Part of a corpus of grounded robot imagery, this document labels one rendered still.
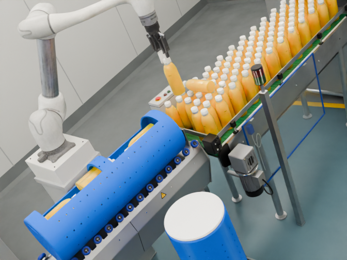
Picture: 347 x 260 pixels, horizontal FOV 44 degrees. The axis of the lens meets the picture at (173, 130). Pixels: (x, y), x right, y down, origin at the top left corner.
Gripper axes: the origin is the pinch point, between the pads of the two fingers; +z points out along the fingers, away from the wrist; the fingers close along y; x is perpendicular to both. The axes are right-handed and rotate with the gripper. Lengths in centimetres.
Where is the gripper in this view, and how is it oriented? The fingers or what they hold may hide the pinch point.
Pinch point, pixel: (164, 57)
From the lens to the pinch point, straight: 233.9
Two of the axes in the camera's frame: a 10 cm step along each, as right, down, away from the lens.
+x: 6.7, -5.9, 4.5
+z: 3.4, 7.8, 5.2
